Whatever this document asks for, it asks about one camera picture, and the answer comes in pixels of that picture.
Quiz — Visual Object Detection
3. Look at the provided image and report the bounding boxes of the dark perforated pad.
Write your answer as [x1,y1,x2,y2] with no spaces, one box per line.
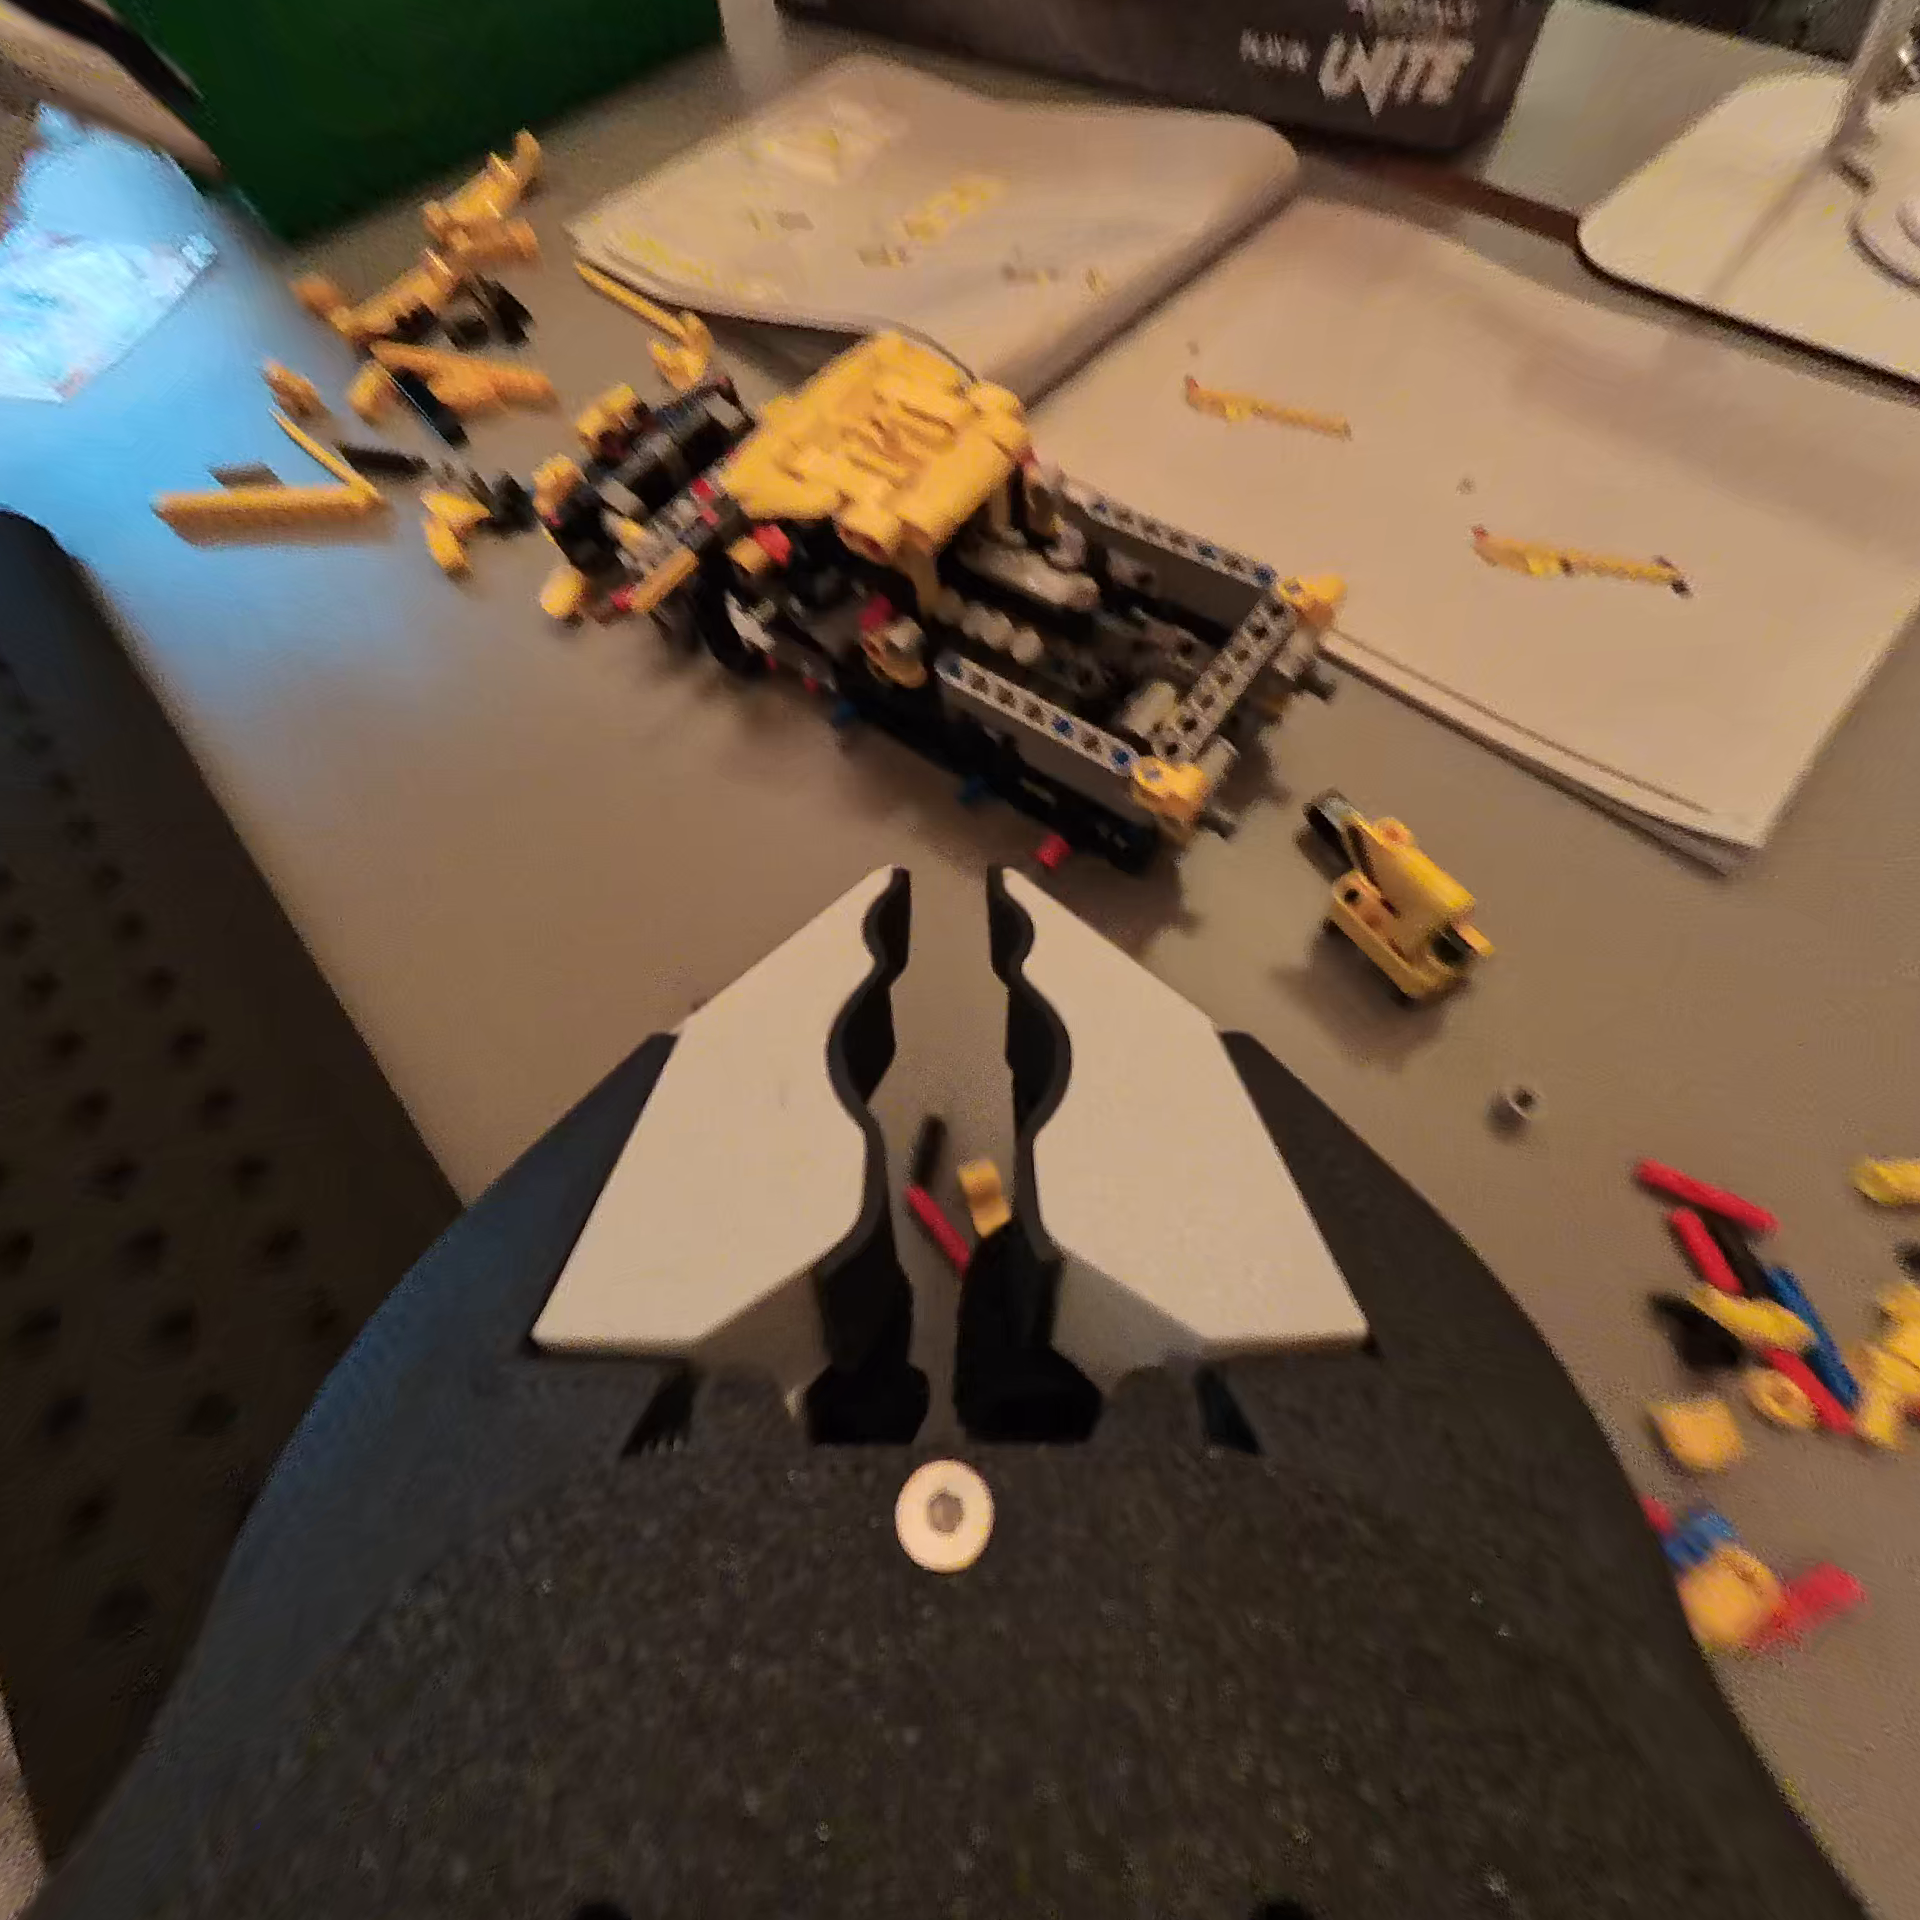
[0,510,462,1864]

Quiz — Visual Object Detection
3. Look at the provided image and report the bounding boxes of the dark toy box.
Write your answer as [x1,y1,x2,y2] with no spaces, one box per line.
[774,0,1558,154]

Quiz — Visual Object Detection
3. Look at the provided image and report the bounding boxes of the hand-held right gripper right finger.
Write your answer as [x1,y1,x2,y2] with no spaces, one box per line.
[985,866,1370,1392]

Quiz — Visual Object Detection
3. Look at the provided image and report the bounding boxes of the yellow toy brick assembly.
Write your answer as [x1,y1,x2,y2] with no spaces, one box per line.
[1304,790,1499,1006]

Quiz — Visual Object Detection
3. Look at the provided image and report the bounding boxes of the scattered yellow toy pieces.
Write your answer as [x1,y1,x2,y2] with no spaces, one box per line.
[151,128,719,583]

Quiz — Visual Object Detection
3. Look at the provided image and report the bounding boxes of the white jointed stand arm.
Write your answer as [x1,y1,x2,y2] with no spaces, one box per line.
[1822,0,1920,290]

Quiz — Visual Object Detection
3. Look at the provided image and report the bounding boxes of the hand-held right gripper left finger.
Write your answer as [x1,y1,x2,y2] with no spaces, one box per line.
[532,866,914,1414]

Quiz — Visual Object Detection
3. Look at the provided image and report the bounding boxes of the green storage bin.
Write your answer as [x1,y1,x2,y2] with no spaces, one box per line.
[113,0,732,243]

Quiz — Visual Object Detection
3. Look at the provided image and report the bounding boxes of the scattered small toy pins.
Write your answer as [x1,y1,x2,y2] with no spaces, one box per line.
[1632,1151,1920,1654]

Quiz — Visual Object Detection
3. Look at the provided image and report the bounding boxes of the yellow toy car model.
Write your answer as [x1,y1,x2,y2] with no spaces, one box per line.
[532,328,1346,883]

